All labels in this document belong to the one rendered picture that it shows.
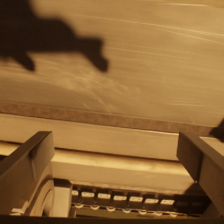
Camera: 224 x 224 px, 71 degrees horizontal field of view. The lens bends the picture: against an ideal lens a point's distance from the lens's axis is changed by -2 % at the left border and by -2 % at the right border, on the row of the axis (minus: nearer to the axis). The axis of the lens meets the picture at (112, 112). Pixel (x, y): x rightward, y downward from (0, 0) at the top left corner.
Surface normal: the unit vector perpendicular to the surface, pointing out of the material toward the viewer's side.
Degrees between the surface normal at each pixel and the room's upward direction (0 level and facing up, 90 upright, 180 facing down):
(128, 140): 0
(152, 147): 0
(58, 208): 40
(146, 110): 0
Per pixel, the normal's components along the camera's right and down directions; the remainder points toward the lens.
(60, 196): 0.03, -0.02
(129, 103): -0.06, 0.62
